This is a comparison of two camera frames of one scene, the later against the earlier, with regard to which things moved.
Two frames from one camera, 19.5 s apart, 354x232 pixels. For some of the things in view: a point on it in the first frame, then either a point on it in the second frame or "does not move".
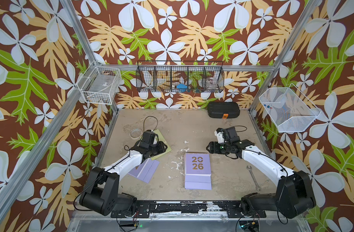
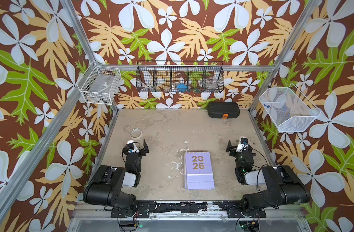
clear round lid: (136, 133) does not move
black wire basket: (207, 77) does not move
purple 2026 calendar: (145, 170) -> (198, 174)
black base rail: (145, 209) does not move
